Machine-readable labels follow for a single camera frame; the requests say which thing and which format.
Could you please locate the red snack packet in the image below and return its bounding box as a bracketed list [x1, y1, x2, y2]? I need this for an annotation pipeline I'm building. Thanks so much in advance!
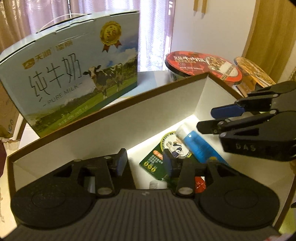
[195, 176, 206, 193]

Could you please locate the blue cream tube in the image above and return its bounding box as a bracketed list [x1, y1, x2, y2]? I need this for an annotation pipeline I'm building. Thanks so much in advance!
[176, 124, 228, 165]

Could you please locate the orange lid instant noodle bowl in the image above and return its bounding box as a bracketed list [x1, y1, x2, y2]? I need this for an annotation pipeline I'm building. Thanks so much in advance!
[234, 57, 276, 97]

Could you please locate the brown cardboard storage box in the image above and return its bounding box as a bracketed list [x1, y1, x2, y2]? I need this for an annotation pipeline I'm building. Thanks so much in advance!
[6, 74, 295, 240]

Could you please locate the red lid instant noodle bowl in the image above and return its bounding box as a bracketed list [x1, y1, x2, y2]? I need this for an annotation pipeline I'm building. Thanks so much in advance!
[165, 51, 242, 86]

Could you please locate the blue milk carton box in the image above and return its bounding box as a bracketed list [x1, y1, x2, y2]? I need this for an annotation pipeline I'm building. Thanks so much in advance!
[1, 10, 139, 137]

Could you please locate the cardboard boxes stack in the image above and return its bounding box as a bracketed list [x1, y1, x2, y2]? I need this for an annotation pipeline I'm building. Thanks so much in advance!
[0, 84, 22, 140]

